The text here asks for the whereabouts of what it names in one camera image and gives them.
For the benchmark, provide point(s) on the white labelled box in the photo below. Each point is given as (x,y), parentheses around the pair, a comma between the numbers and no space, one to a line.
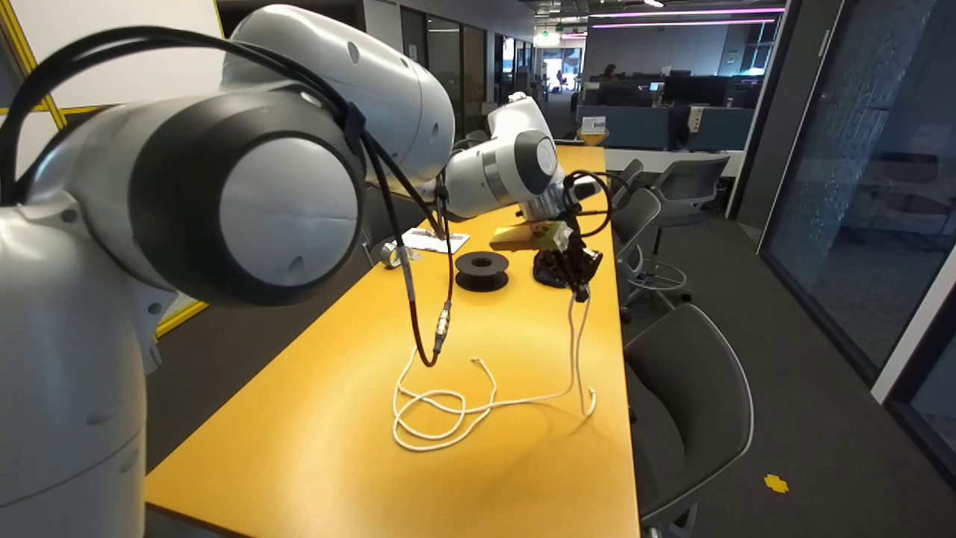
(591,126)

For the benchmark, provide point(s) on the small silver metal object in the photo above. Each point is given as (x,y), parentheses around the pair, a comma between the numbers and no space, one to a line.
(393,256)

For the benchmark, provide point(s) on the dark grey office chair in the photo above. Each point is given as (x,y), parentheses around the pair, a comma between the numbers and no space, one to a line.
(688,399)
(627,181)
(690,183)
(638,226)

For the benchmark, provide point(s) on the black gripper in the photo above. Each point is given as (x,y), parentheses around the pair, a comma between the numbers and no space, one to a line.
(576,262)

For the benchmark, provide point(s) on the black cap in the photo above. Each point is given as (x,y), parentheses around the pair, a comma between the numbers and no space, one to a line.
(546,269)

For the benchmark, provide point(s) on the small yellow floor item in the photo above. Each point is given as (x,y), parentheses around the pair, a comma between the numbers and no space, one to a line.
(775,485)

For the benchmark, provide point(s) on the yellow window frame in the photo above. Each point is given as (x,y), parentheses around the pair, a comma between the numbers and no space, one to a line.
(182,311)

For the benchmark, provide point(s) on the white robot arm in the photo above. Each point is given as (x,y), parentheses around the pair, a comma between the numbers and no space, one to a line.
(100,347)

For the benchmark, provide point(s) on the dark office desk row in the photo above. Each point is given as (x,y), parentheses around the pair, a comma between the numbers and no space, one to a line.
(638,124)

